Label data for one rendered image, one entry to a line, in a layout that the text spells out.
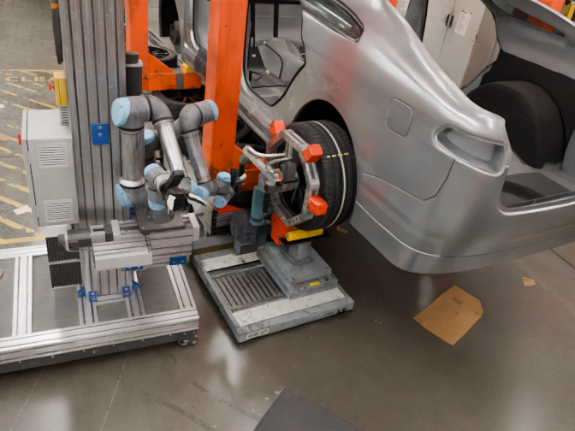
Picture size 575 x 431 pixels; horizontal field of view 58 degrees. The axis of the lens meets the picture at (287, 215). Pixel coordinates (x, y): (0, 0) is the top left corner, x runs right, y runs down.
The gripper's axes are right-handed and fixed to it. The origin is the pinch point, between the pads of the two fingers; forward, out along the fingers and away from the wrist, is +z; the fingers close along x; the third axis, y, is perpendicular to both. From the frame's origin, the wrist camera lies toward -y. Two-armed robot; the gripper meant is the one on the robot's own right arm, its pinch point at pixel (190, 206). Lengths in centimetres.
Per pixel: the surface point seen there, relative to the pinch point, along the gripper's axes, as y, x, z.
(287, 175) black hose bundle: 13, -82, -40
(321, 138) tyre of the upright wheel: -7, -105, -45
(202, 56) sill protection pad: 9, -147, -256
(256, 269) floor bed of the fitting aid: 104, -108, -72
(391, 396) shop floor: 108, -120, 51
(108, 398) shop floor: 126, 11, -24
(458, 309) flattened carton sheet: 94, -215, 23
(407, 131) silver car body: -34, -104, 8
